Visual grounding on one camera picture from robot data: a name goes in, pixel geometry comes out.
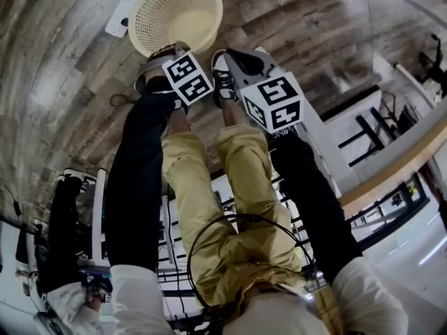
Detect black tripod stand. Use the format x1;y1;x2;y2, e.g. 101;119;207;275
417;32;447;99

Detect person's right forearm black sleeve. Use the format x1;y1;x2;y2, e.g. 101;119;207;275
268;126;364;283

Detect person's right black white shoe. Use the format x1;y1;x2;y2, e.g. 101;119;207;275
210;49;240;110

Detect person's left forearm black sleeve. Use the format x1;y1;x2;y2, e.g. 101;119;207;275
103;75;179;272

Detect person's left leg khaki trousers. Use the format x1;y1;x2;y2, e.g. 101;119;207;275
161;108;245;308

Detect person's right leg khaki trousers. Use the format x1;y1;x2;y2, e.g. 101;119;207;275
215;98;305;292

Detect person's leg khaki trousers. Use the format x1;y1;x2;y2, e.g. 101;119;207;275
215;98;305;292
161;108;245;308

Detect white power strip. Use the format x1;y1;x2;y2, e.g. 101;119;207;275
104;0;147;38

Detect wooden edged table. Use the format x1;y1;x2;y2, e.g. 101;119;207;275
337;105;447;258

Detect black cable loop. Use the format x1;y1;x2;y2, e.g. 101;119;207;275
186;212;317;310

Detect white shelf with black frame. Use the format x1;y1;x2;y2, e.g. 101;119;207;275
320;84;397;169

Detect cream mesh plastic wastebasket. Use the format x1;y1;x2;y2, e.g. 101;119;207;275
128;0;224;57

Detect person's black white shoe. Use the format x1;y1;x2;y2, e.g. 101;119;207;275
173;95;191;117
210;49;240;110

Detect person's left black white shoe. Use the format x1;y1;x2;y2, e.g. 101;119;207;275
173;95;191;117

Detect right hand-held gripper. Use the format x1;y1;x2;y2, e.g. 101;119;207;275
223;46;305;134

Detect white metal post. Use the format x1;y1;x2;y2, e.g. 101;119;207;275
91;167;108;262

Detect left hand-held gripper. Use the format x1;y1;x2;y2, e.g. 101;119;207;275
135;41;214;107

